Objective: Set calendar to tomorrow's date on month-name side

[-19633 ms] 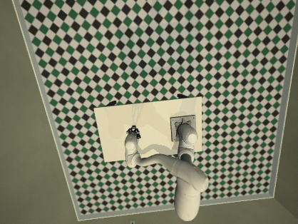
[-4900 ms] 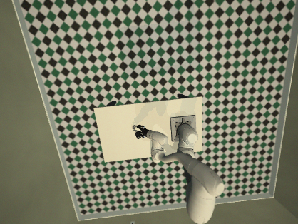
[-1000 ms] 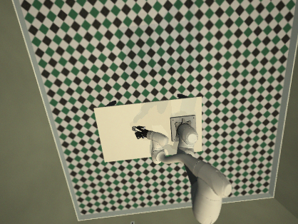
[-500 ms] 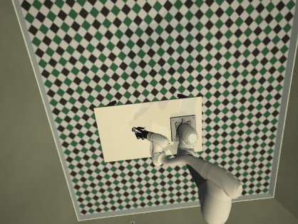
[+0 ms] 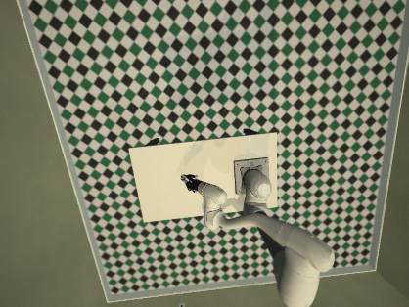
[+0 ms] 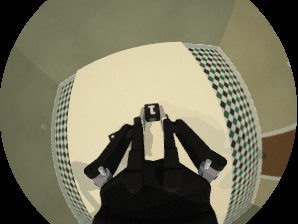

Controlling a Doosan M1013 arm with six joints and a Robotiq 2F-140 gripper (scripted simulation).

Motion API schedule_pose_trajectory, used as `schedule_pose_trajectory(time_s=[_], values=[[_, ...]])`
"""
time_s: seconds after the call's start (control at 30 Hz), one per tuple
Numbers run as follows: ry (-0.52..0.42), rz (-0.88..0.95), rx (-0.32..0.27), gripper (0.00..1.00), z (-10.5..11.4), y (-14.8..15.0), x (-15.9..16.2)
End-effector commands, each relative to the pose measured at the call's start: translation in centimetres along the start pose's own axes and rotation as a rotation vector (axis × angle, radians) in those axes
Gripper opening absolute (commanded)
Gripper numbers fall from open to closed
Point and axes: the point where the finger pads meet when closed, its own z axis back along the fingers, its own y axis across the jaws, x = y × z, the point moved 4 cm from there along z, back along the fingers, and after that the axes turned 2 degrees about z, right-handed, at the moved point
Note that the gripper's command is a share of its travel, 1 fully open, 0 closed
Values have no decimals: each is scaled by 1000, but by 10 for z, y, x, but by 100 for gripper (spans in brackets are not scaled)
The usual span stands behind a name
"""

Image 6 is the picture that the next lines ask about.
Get black cube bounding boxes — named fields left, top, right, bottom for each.
left=144, top=103, right=160, bottom=122
left=108, top=132, right=117, bottom=141

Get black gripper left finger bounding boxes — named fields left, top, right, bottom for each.
left=84, top=107, right=146, bottom=194

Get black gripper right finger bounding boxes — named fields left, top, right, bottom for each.
left=159, top=105, right=227, bottom=192

